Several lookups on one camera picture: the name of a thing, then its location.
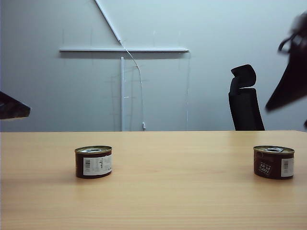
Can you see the black office chair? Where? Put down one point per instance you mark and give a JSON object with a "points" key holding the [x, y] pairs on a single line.
{"points": [[245, 105]]}

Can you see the diagonal white wall rail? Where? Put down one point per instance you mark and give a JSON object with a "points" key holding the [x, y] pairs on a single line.
{"points": [[108, 20]]}

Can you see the tomato can with white label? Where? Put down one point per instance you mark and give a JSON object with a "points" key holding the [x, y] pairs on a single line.
{"points": [[94, 165]]}

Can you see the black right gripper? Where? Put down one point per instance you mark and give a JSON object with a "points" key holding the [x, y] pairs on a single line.
{"points": [[301, 31]]}

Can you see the long horizontal white wall rail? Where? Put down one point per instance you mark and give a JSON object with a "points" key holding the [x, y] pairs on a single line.
{"points": [[124, 50]]}

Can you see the tomato can with printed lettering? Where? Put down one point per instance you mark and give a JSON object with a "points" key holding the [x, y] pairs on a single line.
{"points": [[273, 164]]}

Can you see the vertical white wall conduit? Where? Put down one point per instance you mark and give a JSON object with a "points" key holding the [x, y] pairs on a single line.
{"points": [[122, 95]]}

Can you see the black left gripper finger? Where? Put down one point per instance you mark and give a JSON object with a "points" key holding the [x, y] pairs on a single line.
{"points": [[12, 109]]}

